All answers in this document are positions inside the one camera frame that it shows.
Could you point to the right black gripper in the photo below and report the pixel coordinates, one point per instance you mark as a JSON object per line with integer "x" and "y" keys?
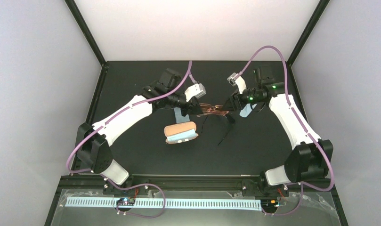
{"x": 231, "y": 103}

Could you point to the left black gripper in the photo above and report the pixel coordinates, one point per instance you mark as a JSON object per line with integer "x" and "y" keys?
{"x": 194, "y": 105}

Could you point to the brown translucent sunglasses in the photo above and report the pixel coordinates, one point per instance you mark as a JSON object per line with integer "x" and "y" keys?
{"x": 208, "y": 109}

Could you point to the brown plaid glasses case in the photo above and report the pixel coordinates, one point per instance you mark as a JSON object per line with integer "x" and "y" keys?
{"x": 177, "y": 128}

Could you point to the light blue cleaning cloth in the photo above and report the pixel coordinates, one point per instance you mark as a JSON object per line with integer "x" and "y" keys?
{"x": 189, "y": 134}

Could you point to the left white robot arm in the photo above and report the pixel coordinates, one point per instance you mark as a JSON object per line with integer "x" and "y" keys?
{"x": 94, "y": 141}

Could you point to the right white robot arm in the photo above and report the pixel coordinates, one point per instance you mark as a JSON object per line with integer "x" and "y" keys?
{"x": 310, "y": 156}

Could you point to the black sunglasses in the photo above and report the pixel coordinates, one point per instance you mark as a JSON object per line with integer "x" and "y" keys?
{"x": 222, "y": 124}

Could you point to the blue-grey glasses case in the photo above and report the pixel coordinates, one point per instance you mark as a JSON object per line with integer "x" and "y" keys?
{"x": 179, "y": 117}

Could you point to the right small circuit board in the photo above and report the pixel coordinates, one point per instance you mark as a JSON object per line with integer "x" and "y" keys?
{"x": 271, "y": 203}

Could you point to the small circuit board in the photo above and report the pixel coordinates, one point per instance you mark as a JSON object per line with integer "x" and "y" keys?
{"x": 271, "y": 203}
{"x": 125, "y": 202}

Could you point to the left small circuit board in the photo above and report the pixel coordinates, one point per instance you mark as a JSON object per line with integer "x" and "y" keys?
{"x": 125, "y": 202}

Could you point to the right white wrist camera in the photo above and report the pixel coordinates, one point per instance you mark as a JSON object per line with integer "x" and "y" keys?
{"x": 235, "y": 79}

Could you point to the black front frame rail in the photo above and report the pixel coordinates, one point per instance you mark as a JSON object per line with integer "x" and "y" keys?
{"x": 246, "y": 185}

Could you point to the right black frame post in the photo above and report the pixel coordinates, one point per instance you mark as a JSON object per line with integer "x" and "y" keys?
{"x": 313, "y": 20}

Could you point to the black frame post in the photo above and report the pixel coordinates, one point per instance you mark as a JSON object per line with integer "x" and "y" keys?
{"x": 75, "y": 11}
{"x": 313, "y": 20}

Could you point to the white slotted cable duct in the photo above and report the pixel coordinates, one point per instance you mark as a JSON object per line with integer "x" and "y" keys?
{"x": 168, "y": 203}

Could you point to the left black frame post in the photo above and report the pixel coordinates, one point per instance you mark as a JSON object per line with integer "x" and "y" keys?
{"x": 75, "y": 11}

